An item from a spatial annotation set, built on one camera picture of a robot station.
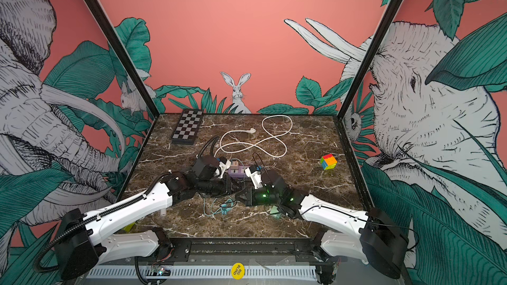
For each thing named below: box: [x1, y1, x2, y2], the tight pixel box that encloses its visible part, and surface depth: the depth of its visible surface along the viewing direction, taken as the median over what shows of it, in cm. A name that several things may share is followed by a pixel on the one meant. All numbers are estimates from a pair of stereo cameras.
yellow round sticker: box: [231, 262, 245, 280], surface depth 71 cm
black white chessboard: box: [170, 108, 204, 146], surface depth 113 cm
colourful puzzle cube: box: [320, 153, 338, 171], surface depth 97 cm
